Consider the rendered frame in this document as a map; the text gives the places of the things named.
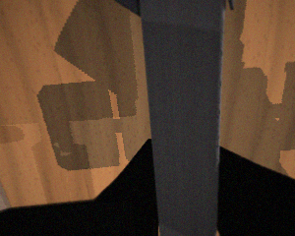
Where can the brown wooden board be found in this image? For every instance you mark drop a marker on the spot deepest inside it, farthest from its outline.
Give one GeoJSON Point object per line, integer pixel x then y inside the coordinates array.
{"type": "Point", "coordinates": [74, 96]}

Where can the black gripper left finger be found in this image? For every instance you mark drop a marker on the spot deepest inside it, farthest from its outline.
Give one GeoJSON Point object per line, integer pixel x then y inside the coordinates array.
{"type": "Point", "coordinates": [126, 207]}

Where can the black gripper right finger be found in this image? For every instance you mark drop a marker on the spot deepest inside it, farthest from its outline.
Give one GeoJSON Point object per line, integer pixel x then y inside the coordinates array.
{"type": "Point", "coordinates": [253, 200]}

